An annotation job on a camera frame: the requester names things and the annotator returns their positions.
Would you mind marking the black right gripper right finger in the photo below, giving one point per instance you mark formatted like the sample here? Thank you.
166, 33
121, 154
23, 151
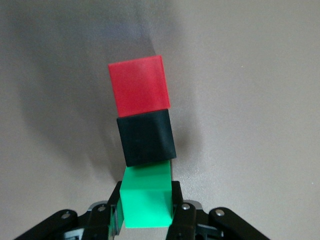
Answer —
186, 221

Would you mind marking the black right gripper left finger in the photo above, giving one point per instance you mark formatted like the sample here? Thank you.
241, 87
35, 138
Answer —
100, 221

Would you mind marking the green cube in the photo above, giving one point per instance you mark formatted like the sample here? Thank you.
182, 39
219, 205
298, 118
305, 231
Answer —
146, 202

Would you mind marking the black cube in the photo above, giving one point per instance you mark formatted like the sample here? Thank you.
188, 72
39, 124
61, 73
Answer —
146, 137

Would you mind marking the red cube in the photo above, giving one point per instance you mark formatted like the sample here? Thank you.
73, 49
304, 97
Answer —
140, 85

